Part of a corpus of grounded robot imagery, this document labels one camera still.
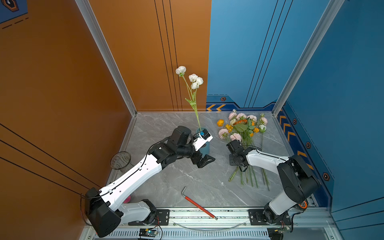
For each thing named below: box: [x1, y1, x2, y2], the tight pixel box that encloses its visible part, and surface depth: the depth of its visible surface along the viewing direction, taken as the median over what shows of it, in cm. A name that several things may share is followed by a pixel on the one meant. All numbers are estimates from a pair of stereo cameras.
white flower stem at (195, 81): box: [175, 66, 204, 133], surface depth 82 cm
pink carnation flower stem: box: [228, 109, 257, 123], surface depth 113 cm
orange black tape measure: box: [298, 200, 308, 209], surface depth 75 cm
